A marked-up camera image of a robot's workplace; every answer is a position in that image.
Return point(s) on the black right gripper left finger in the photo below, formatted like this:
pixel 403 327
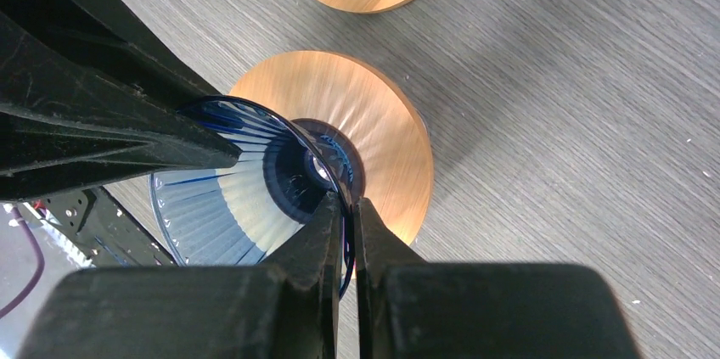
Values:
pixel 285 307

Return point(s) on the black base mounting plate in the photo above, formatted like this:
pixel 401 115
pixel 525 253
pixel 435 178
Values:
pixel 99 231

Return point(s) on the blue glass dripper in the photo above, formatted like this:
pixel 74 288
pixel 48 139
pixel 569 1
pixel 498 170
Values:
pixel 238 216

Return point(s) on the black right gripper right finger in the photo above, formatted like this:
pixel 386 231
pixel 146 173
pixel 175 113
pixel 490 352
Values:
pixel 411 308

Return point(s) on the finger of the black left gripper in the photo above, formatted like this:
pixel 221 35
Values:
pixel 90 95

